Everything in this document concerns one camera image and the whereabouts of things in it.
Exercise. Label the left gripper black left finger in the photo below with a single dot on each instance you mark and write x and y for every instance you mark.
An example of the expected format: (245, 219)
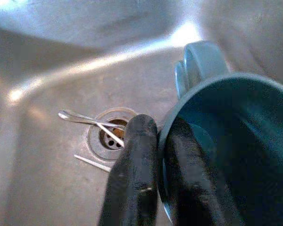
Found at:
(132, 176)

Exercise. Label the blue mug with white rabbit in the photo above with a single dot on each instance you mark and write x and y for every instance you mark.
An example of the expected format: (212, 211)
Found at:
(238, 106)

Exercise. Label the round steel sink drain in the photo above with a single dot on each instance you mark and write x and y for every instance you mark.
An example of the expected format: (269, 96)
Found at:
(94, 143)

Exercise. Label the stainless steel sink basin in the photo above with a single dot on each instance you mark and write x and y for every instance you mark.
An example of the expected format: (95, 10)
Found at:
(61, 70)

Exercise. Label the thin pale stick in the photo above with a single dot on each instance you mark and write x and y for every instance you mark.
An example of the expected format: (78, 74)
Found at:
(92, 163)

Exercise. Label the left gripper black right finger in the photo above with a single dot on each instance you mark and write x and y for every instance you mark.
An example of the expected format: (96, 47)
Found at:
(191, 188)

